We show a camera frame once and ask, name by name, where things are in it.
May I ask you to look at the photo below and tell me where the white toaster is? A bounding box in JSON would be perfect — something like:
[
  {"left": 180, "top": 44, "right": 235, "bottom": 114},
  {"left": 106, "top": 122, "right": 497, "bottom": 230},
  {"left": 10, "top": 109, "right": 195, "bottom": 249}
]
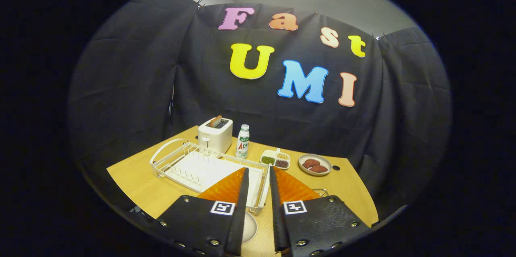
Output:
[{"left": 198, "top": 117, "right": 233, "bottom": 153}]

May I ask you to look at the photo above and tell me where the beige round plate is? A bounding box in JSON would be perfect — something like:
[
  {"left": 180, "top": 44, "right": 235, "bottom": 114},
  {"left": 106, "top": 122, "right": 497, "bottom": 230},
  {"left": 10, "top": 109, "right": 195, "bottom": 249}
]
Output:
[{"left": 242, "top": 211, "right": 258, "bottom": 245}]

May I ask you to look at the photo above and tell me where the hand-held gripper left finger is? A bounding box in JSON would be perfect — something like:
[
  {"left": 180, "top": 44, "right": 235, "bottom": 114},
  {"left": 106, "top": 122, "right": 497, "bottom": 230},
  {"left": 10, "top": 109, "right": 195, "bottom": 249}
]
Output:
[{"left": 151, "top": 167, "right": 250, "bottom": 257}]

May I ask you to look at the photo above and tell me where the black backdrop cloth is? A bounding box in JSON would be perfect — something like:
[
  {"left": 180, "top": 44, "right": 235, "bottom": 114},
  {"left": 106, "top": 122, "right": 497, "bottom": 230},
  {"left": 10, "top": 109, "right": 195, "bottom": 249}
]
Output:
[{"left": 68, "top": 0, "right": 452, "bottom": 221}]

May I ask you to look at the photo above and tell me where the white wire dish rack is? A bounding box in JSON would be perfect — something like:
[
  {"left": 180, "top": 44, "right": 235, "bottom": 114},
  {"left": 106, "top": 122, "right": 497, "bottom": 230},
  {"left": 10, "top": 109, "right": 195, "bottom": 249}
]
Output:
[{"left": 150, "top": 139, "right": 270, "bottom": 215}]

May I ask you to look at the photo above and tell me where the beige plate with meat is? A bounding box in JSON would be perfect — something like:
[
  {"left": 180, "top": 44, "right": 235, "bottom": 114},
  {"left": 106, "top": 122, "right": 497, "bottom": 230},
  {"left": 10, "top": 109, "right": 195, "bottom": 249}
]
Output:
[{"left": 298, "top": 153, "right": 333, "bottom": 176}]

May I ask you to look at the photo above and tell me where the white green drink bottle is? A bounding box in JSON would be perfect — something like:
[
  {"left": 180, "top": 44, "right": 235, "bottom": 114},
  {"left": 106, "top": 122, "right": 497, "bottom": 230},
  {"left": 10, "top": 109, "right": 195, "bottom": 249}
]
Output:
[{"left": 236, "top": 124, "right": 250, "bottom": 159}]

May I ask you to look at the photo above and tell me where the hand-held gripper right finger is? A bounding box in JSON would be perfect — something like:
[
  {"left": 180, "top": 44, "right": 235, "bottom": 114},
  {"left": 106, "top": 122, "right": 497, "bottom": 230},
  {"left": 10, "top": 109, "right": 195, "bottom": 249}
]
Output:
[{"left": 269, "top": 166, "right": 371, "bottom": 257}]

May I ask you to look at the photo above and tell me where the white divided bean dish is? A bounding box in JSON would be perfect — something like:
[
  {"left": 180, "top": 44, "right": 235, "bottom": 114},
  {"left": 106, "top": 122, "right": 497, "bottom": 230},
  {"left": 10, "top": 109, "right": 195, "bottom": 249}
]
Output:
[{"left": 260, "top": 148, "right": 291, "bottom": 170}]

